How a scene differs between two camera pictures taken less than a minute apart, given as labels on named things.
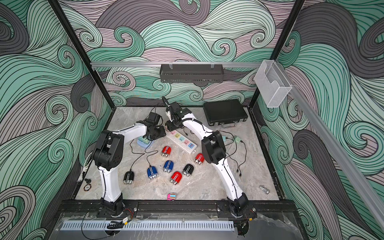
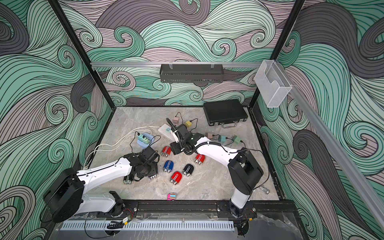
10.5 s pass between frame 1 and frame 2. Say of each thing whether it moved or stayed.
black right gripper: moved
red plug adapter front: stayed
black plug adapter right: stayed
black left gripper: moved
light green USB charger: stayed
